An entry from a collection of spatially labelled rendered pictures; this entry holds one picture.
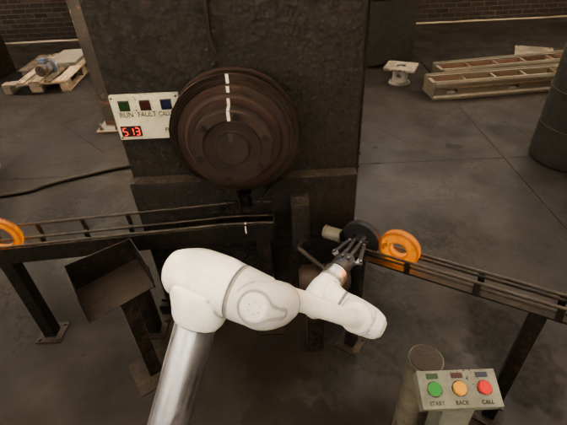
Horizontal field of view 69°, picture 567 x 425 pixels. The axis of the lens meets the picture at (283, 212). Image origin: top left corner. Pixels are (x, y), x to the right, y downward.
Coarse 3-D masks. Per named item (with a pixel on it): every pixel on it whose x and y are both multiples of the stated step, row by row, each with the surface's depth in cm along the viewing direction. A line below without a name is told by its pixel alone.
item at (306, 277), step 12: (312, 264) 181; (324, 264) 180; (300, 276) 177; (312, 276) 176; (348, 276) 177; (300, 288) 178; (312, 324) 193; (324, 324) 194; (312, 336) 199; (312, 348) 204
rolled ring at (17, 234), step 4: (0, 220) 177; (4, 220) 178; (0, 224) 177; (4, 224) 177; (8, 224) 178; (12, 224) 179; (0, 228) 178; (4, 228) 178; (8, 228) 178; (12, 228) 179; (16, 228) 181; (8, 232) 179; (12, 232) 179; (16, 232) 180; (20, 232) 182; (12, 236) 181; (16, 236) 181; (20, 236) 182; (16, 240) 182; (20, 240) 183; (0, 244) 186; (4, 244) 187; (8, 244) 187; (12, 244) 185; (16, 244) 183; (20, 244) 184; (8, 248) 185
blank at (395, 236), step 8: (392, 232) 155; (400, 232) 154; (384, 240) 158; (392, 240) 156; (400, 240) 154; (408, 240) 152; (416, 240) 153; (384, 248) 160; (392, 248) 161; (408, 248) 153; (416, 248) 152; (400, 256) 159; (408, 256) 156; (416, 256) 153
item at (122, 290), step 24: (72, 264) 160; (96, 264) 166; (120, 264) 173; (144, 264) 161; (96, 288) 166; (120, 288) 164; (144, 288) 163; (96, 312) 156; (144, 336) 183; (144, 360) 190; (144, 384) 195
